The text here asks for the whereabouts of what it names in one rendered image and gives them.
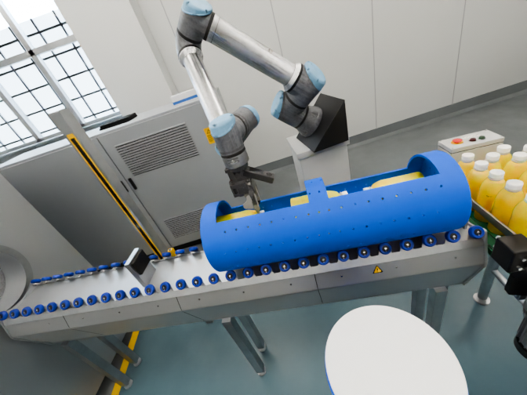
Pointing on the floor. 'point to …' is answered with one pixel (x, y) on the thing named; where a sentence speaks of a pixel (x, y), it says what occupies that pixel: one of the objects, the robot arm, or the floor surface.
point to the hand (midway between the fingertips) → (259, 205)
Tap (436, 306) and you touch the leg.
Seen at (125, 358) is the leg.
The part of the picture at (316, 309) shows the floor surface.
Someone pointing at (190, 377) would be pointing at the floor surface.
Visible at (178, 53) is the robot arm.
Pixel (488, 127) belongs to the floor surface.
